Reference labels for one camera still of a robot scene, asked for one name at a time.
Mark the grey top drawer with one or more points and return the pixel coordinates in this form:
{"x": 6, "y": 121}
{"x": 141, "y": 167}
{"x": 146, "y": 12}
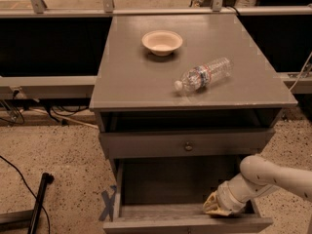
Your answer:
{"x": 184, "y": 143}

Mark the grey wooden drawer cabinet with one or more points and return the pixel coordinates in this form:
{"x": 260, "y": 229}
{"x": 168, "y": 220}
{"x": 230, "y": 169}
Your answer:
{"x": 135, "y": 92}

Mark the grey drawer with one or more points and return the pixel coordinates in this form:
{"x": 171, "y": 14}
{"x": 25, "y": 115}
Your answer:
{"x": 184, "y": 143}
{"x": 166, "y": 196}

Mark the black metal stand leg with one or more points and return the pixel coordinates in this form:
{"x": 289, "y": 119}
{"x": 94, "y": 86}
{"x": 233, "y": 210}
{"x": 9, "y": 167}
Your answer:
{"x": 28, "y": 219}

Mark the blue tape X mark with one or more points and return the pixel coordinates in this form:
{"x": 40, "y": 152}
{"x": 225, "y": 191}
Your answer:
{"x": 108, "y": 204}

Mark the beige paper bowl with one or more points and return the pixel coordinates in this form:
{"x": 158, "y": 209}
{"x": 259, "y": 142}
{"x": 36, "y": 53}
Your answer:
{"x": 161, "y": 42}

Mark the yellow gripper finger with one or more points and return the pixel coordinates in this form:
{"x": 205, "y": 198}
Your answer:
{"x": 211, "y": 204}
{"x": 218, "y": 212}

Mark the clear plastic water bottle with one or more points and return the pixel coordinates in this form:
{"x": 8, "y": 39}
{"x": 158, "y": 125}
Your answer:
{"x": 203, "y": 75}

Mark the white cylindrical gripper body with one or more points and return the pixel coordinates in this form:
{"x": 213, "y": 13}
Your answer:
{"x": 225, "y": 196}

